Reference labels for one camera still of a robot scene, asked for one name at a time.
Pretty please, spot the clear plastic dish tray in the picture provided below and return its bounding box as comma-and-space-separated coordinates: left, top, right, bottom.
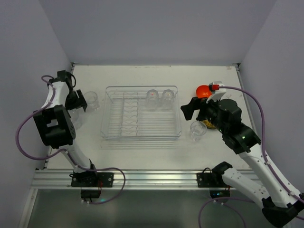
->
101, 85, 181, 141

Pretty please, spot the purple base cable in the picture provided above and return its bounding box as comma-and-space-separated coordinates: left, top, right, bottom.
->
198, 197, 256, 228
66, 152, 126, 206

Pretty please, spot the brown patterned plate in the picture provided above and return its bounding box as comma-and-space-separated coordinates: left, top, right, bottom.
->
202, 120, 216, 130

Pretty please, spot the aluminium mounting rail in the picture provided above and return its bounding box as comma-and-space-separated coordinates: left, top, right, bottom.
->
30, 169, 199, 190

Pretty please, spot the clear glass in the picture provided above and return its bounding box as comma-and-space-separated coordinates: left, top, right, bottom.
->
190, 121, 207, 141
69, 109, 83, 130
145, 89, 159, 109
161, 89, 175, 109
84, 91, 100, 112

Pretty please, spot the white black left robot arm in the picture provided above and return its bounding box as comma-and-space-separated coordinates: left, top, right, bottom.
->
33, 70, 95, 175

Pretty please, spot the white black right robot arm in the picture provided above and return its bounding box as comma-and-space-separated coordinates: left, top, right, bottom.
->
181, 97, 304, 228

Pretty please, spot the orange plastic bowl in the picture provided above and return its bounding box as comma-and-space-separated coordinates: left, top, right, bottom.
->
196, 85, 212, 98

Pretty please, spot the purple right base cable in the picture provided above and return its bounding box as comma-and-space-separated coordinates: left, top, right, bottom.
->
198, 197, 256, 228

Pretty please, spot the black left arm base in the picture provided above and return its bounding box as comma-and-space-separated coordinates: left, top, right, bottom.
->
69, 171, 114, 202

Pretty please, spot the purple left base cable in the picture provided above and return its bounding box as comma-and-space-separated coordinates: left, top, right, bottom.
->
66, 152, 126, 206

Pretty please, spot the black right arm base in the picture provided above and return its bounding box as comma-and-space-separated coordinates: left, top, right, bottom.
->
196, 168, 230, 199

